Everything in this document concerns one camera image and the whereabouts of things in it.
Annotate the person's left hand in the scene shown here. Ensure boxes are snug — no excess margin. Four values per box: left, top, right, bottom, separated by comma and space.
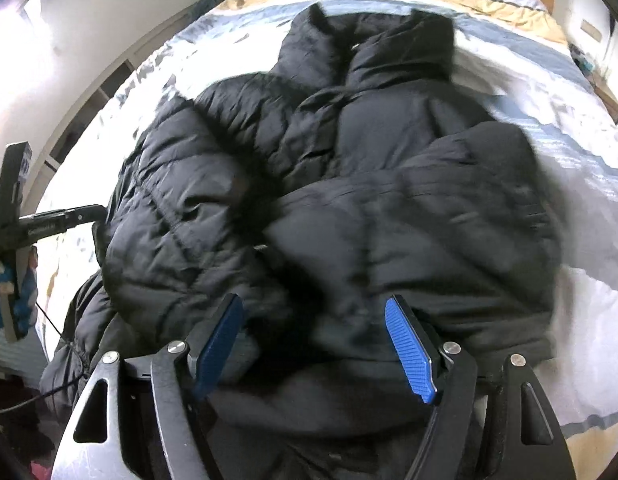
0, 246, 40, 343

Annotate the striped duvet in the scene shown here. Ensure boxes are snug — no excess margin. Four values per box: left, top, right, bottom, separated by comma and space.
34, 0, 618, 480

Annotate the black cable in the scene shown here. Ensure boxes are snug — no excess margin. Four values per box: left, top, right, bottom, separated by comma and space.
0, 300, 87, 416

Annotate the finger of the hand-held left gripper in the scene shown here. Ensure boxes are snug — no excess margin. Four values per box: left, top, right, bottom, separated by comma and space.
20, 203, 106, 236

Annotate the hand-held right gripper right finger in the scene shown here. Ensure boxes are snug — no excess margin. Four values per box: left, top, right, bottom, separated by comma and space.
384, 294, 577, 480

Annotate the black puffer jacket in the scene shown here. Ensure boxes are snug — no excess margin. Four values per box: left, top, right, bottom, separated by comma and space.
39, 2, 562, 480

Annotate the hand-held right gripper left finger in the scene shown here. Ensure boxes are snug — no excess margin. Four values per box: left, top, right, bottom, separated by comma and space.
49, 293, 247, 480

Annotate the wooden nightstand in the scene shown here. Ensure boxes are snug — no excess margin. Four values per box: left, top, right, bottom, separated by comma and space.
586, 67, 618, 126

